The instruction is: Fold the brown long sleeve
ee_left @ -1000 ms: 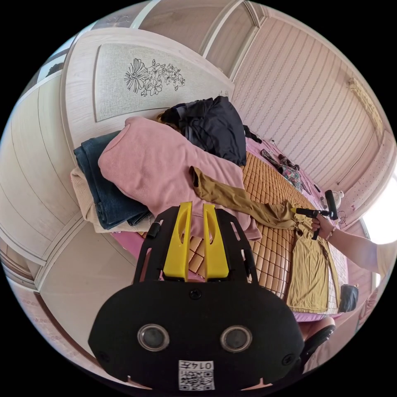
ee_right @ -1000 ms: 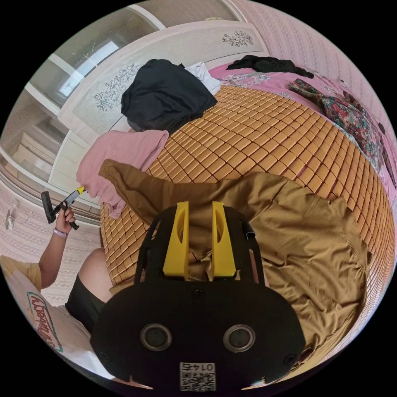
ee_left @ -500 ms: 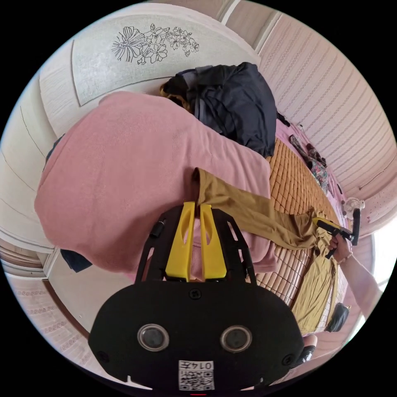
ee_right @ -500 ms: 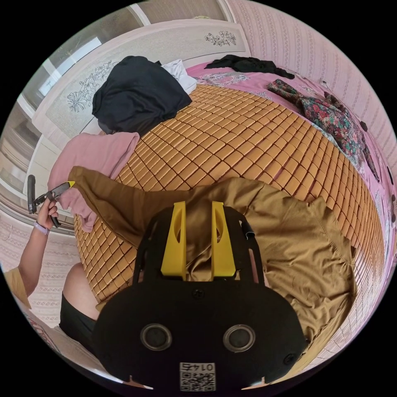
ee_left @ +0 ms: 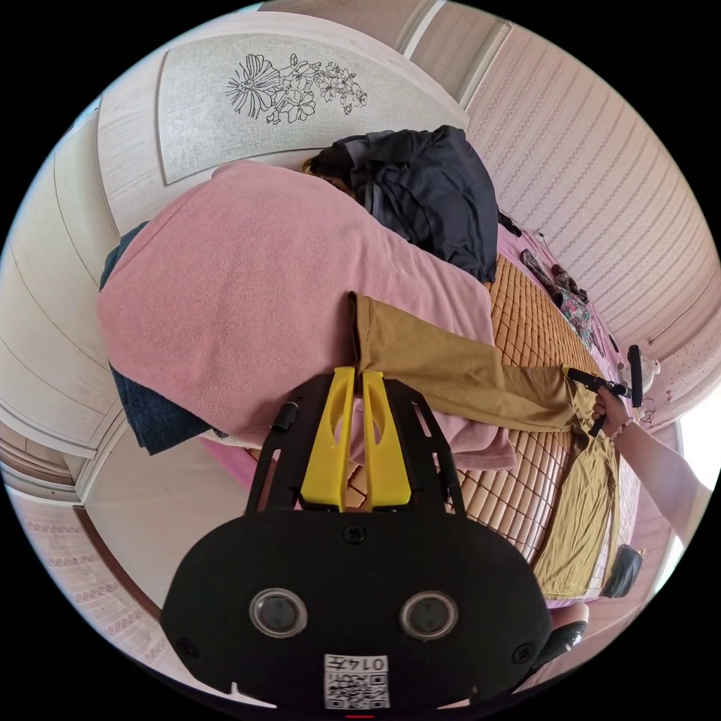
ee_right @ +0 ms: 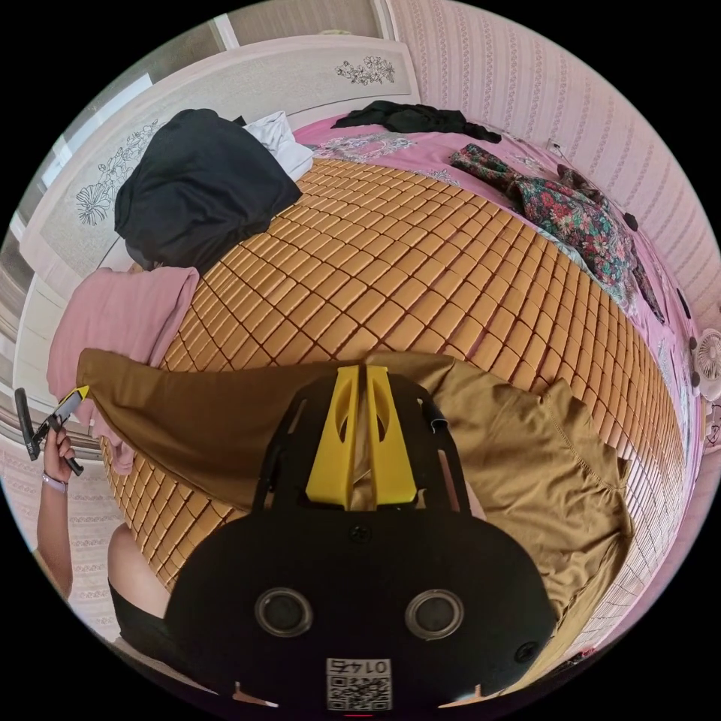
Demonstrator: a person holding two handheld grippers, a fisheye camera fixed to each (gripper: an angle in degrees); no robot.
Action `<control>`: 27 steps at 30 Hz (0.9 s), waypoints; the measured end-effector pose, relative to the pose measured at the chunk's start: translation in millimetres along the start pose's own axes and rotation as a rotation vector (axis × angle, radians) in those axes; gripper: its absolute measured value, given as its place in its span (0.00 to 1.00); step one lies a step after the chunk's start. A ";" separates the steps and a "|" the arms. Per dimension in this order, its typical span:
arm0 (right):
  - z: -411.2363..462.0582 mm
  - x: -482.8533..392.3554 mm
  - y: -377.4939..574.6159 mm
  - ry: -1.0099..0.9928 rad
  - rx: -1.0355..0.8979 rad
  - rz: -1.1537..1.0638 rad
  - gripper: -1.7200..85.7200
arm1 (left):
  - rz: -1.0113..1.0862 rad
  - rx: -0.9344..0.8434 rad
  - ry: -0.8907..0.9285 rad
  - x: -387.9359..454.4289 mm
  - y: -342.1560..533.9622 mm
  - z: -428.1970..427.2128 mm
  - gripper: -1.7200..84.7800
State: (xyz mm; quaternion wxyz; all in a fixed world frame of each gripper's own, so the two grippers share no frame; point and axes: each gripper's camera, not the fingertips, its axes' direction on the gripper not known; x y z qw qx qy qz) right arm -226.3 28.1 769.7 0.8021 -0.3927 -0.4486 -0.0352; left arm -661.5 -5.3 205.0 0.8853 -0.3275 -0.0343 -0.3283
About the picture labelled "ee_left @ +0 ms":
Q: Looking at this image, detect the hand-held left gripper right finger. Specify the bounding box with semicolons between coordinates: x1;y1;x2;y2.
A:
362;371;412;511

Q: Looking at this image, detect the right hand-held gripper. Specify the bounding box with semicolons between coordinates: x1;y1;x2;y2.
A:
560;367;632;439

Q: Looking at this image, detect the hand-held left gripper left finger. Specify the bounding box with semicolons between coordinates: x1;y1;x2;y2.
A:
300;367;357;511

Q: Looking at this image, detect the brown long sleeve shirt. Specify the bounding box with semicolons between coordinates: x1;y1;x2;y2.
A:
348;291;622;600

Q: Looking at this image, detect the person's right forearm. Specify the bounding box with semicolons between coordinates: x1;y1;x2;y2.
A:
612;419;715;539

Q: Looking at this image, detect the person's right hand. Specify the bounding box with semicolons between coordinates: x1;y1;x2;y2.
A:
590;388;633;439

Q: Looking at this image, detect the floral patterned cloth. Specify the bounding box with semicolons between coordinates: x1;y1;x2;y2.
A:
517;247;607;357

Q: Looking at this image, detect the white fan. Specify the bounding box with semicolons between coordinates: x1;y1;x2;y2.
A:
619;360;663;398

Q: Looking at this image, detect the pink folded blanket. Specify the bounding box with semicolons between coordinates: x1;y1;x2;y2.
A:
96;159;518;473

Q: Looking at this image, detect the dark blue folded blanket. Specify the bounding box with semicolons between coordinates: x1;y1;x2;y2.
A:
99;221;228;457

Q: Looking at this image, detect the black bag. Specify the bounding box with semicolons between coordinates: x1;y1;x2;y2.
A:
601;543;644;599

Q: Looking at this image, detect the pile of clothes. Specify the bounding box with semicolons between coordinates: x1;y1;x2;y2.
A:
309;125;500;284

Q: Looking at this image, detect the white headboard with floral panel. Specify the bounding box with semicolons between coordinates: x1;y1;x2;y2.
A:
95;11;472;237

